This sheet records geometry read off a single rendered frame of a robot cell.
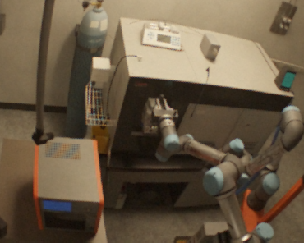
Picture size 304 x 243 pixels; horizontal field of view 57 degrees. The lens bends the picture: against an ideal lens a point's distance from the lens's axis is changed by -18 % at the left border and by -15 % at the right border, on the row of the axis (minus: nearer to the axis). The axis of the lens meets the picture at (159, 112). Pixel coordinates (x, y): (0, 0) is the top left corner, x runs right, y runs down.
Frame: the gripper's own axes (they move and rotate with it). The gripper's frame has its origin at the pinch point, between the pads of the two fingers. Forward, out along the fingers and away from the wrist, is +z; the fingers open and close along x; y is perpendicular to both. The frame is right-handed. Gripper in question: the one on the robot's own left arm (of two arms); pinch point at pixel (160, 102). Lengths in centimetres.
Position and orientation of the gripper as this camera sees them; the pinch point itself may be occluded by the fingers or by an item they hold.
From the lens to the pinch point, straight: 183.5
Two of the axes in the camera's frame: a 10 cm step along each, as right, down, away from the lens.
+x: -9.5, -0.7, -3.1
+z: -1.8, -7.1, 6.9
